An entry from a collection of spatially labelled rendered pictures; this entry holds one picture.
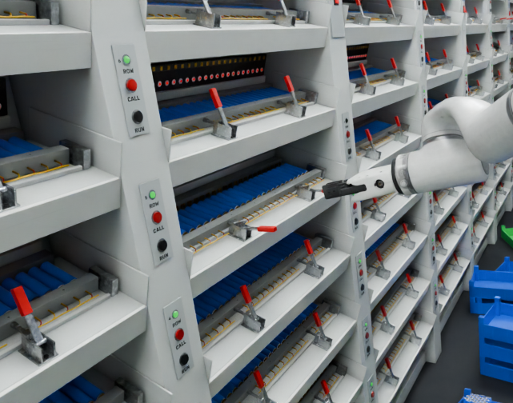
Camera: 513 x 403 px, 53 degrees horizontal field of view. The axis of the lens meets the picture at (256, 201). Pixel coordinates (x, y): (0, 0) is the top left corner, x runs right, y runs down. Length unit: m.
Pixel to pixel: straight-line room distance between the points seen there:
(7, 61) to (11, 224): 0.18
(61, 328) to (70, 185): 0.19
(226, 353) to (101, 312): 0.30
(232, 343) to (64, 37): 0.60
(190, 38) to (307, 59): 0.51
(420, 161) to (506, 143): 0.22
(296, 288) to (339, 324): 0.27
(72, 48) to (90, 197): 0.19
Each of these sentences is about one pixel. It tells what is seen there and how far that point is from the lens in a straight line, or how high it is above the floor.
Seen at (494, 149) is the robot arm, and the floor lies 1.06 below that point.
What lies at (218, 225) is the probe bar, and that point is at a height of 0.96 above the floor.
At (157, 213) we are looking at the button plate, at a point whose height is 1.05.
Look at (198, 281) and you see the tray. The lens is 0.86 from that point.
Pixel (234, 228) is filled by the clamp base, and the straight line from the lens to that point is 0.97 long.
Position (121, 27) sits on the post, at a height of 1.31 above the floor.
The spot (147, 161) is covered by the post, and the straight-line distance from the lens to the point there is 0.76.
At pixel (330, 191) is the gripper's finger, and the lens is 1.14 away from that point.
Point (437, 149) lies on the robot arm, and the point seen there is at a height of 1.04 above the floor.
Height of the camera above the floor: 1.23
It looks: 14 degrees down
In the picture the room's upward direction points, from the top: 8 degrees counter-clockwise
